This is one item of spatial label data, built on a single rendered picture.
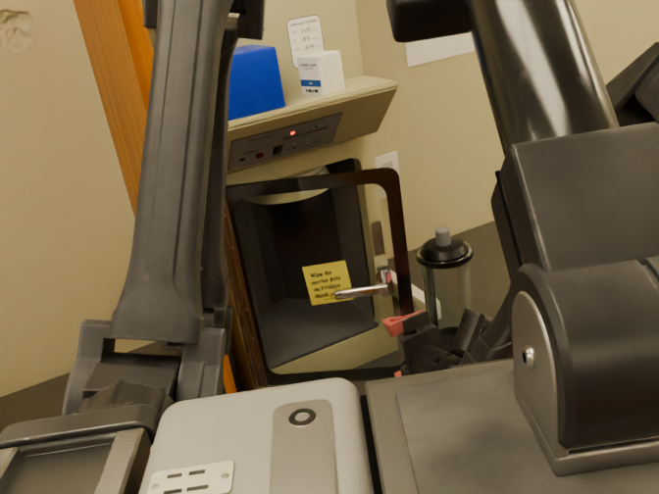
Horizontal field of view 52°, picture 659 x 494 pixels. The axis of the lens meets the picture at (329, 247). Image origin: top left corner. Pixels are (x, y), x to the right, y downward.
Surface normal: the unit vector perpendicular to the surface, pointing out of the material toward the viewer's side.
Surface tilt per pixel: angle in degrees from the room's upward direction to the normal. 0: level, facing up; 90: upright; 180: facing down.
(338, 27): 90
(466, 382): 0
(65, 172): 90
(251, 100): 90
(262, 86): 90
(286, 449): 0
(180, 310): 60
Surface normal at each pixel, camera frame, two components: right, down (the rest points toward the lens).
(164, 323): 0.10, -0.14
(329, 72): 0.69, 0.19
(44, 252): 0.44, 0.30
